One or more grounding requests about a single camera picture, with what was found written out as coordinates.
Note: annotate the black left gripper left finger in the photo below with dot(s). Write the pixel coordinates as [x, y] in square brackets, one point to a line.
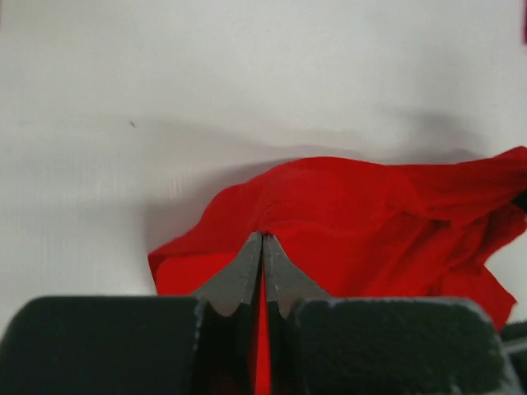
[201, 343]

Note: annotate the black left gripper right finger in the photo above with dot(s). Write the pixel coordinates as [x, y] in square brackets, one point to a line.
[320, 344]

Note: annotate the red t shirt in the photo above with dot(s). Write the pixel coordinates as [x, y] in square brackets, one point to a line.
[363, 230]

